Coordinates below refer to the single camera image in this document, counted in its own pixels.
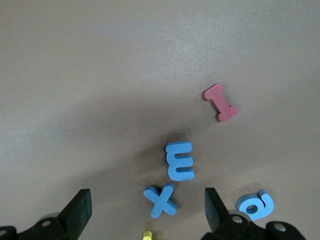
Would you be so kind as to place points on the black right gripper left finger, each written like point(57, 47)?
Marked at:
point(77, 212)

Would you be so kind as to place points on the blue letter X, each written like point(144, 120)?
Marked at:
point(160, 202)

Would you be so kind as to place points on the red letter I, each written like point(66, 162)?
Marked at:
point(221, 103)

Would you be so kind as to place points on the yellow letter K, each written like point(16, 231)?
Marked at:
point(147, 235)

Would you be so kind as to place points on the blue letter a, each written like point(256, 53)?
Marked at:
point(267, 207)

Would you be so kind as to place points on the blue letter E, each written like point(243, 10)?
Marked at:
point(172, 162)

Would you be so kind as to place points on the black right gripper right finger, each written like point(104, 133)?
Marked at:
point(215, 212)

